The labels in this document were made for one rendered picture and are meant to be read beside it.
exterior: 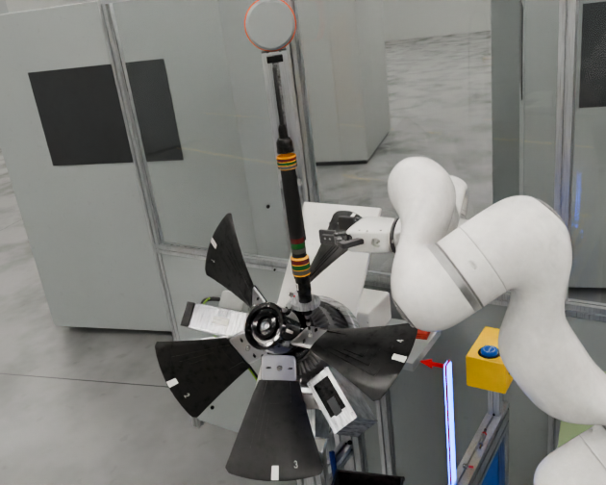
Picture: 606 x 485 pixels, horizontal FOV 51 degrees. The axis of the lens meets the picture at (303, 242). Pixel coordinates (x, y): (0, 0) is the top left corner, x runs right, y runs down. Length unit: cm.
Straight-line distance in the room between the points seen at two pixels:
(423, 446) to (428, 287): 184
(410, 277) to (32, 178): 362
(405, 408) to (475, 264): 176
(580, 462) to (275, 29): 149
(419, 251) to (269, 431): 84
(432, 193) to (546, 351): 25
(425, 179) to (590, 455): 45
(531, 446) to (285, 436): 109
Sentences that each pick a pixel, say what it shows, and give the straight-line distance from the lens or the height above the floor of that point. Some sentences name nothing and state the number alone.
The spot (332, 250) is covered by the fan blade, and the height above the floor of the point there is 136.
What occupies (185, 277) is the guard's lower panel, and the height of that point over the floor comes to 85.
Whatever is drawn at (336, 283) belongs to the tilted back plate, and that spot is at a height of 118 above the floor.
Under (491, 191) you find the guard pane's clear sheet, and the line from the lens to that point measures 200.
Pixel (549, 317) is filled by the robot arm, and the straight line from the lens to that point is 84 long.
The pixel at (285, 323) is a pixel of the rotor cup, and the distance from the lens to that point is 152.
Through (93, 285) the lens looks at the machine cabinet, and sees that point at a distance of 431.
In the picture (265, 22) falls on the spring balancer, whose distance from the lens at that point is 204.
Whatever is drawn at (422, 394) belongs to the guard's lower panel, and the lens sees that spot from 244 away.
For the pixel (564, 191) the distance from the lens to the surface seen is 193.
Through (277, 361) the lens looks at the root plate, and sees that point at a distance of 159.
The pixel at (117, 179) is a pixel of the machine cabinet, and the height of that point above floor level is 107.
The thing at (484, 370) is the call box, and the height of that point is 104.
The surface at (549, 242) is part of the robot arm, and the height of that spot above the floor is 165.
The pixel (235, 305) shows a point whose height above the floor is 114.
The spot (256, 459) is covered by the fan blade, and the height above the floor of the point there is 97.
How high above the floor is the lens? 196
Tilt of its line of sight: 21 degrees down
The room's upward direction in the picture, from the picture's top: 7 degrees counter-clockwise
